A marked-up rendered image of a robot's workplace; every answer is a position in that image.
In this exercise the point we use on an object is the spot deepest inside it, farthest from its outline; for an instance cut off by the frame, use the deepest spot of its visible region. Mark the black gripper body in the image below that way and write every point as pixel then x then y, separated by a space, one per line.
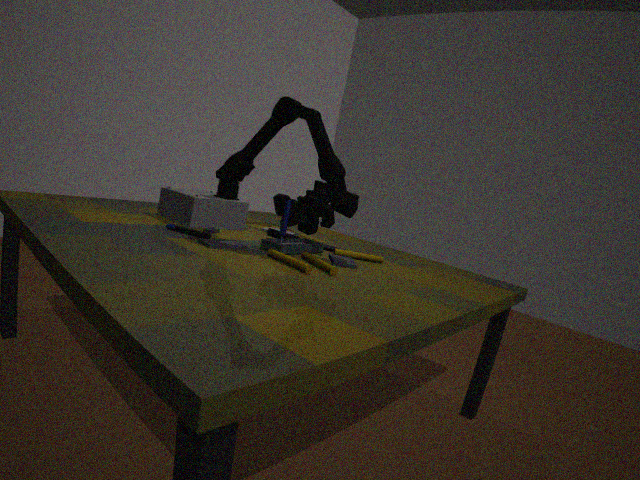
pixel 316 199

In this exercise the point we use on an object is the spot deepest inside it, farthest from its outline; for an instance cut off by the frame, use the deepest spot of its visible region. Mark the keyboard with white letter keys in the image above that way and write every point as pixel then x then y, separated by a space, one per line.
pixel 292 246

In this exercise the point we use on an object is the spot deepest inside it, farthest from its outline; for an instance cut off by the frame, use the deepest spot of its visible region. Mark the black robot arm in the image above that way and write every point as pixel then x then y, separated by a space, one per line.
pixel 330 167

